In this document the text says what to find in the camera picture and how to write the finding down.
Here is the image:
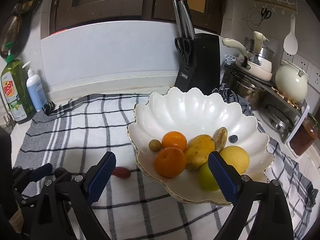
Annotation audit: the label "green lime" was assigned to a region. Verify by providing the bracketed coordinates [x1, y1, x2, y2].
[199, 162, 222, 191]

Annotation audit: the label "small spotted banana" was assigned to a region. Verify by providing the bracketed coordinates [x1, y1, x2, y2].
[212, 127, 228, 152]

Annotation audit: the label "cream kettle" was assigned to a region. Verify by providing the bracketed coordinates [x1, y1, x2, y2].
[275, 59, 308, 104]

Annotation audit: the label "orange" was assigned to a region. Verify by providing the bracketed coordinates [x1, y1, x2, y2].
[154, 147, 187, 178]
[162, 131, 188, 152]

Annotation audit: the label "metal counter rack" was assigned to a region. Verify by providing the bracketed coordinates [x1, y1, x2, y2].
[224, 64, 310, 144]

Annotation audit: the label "small dark frying pan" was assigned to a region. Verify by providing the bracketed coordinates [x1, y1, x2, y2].
[14, 0, 42, 15]

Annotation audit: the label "black kitchen scissors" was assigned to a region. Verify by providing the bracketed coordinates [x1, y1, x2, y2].
[174, 37, 192, 63]

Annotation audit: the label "jar with red contents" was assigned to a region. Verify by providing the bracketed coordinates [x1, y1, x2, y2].
[289, 112, 320, 157]

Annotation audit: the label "hanging strainer pan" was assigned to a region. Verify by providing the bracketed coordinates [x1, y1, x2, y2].
[0, 14, 23, 59]

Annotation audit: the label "grey checked cloth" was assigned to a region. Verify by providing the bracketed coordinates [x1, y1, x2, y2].
[11, 94, 315, 240]

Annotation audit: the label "yellow mango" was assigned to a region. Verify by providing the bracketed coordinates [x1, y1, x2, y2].
[184, 134, 215, 171]

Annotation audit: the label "large yellow citrus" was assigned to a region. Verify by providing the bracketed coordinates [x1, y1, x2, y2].
[220, 146, 250, 175]

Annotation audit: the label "dark striped cloth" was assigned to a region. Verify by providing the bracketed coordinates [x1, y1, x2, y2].
[212, 87, 252, 117]

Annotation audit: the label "green dish soap bottle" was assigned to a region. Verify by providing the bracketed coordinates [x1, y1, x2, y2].
[0, 42, 37, 124]

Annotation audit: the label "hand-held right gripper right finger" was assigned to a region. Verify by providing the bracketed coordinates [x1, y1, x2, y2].
[208, 151, 294, 240]

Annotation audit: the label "brown wooden window frame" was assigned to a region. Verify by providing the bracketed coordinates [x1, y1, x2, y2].
[41, 0, 227, 39]

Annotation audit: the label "black knife block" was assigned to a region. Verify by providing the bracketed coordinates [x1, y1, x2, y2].
[174, 33, 222, 95]

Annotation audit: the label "white wall sockets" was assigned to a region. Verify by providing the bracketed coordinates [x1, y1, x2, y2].
[285, 52, 320, 90]

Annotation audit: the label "small brown round fruit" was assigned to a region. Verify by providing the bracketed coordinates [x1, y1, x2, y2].
[149, 139, 162, 152]

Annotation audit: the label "steel pot lid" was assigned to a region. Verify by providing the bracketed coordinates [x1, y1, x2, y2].
[265, 104, 294, 130]

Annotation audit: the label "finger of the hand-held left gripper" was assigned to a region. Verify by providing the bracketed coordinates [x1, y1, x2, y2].
[11, 163, 53, 188]
[15, 173, 73, 208]

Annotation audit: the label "black hanging scissors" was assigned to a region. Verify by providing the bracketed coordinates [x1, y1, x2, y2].
[257, 7, 272, 27]

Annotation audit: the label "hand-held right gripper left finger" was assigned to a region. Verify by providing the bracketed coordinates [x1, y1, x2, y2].
[30, 151, 117, 240]

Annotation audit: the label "white scalloped bowl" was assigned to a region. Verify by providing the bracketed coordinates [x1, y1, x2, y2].
[127, 86, 275, 207]

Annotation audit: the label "wire trivet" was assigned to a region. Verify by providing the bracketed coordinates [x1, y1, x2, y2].
[244, 6, 265, 30]

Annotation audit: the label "small steel pot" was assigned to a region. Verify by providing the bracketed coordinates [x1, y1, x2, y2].
[244, 37, 275, 60]

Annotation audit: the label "dark purple round fruit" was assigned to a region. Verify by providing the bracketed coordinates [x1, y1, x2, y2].
[54, 167, 68, 178]

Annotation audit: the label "red oval fruit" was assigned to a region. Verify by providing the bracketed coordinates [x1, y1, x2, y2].
[112, 167, 131, 179]

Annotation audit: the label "white pump bottle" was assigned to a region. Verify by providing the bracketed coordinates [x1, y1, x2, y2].
[22, 61, 48, 112]

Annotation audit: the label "grey handled knife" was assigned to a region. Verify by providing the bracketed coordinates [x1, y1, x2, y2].
[172, 0, 184, 39]
[182, 4, 195, 40]
[177, 1, 190, 40]

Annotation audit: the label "large steel pot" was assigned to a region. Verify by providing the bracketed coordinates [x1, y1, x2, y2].
[229, 67, 265, 110]

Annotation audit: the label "thin curved faucet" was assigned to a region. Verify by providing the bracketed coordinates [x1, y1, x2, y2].
[0, 96, 14, 128]

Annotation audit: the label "white rice paddle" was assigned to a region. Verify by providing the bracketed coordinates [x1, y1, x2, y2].
[283, 14, 298, 55]

